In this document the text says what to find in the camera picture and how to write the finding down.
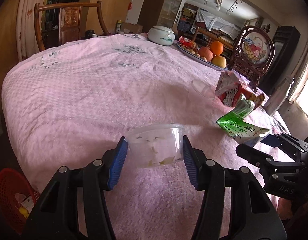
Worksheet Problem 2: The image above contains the clear plastic container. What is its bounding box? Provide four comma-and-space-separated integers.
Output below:
125, 124, 184, 168

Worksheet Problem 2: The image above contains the green white snack bag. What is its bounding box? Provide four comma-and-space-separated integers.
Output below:
216, 96, 270, 147

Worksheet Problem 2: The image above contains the yellow mesh net trash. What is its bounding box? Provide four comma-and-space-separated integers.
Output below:
19, 206, 30, 219

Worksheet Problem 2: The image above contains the pink floral tablecloth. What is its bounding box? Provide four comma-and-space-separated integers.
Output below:
2, 35, 247, 239

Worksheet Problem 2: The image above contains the clear plastic cup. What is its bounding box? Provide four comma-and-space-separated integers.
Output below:
191, 80, 215, 100

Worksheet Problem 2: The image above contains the red snack bag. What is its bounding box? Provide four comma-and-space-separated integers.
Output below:
215, 70, 265, 109

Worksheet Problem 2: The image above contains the blue fruit plate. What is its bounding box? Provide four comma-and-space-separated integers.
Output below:
175, 42, 229, 72

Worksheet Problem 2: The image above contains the red apple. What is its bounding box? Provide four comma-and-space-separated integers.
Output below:
198, 47, 214, 62

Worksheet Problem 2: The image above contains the red mesh waste basket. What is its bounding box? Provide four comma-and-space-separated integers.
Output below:
0, 168, 40, 235

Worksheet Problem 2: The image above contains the orange fruit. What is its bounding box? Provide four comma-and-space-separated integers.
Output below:
209, 41, 223, 56

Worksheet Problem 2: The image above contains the white ceramic lidded jar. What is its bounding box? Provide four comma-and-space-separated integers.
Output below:
147, 25, 175, 46

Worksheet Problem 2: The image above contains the embroidered round table screen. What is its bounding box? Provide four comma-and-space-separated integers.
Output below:
228, 25, 275, 92

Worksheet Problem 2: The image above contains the wooden chair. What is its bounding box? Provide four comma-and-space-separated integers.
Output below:
34, 1, 110, 51

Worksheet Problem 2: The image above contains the glass display cabinet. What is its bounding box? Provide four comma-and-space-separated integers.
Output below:
138, 0, 182, 33

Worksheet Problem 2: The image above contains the floral curtain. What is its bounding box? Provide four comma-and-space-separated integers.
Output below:
16, 0, 44, 62

